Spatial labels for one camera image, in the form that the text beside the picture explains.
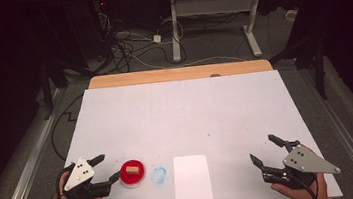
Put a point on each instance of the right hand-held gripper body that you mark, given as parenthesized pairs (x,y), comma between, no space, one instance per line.
(298,166)

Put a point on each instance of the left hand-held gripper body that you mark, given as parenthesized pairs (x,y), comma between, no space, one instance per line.
(80,177)

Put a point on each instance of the small wooden stamp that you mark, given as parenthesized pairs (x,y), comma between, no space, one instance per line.
(132,170)

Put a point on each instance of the person's right hand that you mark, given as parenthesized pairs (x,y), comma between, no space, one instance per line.
(304,192)

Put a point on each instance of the white paper sheet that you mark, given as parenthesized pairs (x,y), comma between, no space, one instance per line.
(192,180)

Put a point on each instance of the white table cover board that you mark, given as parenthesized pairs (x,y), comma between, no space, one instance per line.
(183,119)

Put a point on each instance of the black metal stand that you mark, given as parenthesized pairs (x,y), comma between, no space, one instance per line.
(46,90)
(310,57)

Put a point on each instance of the white power adapter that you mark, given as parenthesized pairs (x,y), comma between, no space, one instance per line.
(157,38)

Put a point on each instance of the white metal desk frame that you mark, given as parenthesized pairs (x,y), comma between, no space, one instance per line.
(215,18)

